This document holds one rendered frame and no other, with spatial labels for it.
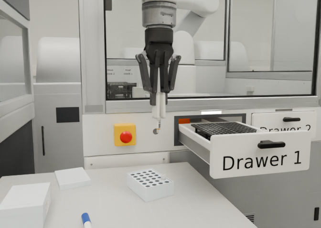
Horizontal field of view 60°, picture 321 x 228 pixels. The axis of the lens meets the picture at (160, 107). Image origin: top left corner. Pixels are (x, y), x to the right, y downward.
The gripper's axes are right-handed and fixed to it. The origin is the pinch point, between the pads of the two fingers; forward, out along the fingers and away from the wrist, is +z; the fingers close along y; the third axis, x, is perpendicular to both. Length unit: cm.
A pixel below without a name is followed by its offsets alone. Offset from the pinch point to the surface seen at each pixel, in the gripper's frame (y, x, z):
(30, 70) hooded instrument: -21, 124, -10
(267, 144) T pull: 19.5, -20.2, 8.6
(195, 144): 14.3, 2.4, 13.1
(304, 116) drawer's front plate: 69, 3, 9
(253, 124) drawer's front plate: 47.4, 8.9, 10.7
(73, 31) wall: 56, 346, -67
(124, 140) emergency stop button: -2.8, 17.5, 13.1
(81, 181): -18.3, 12.3, 22.2
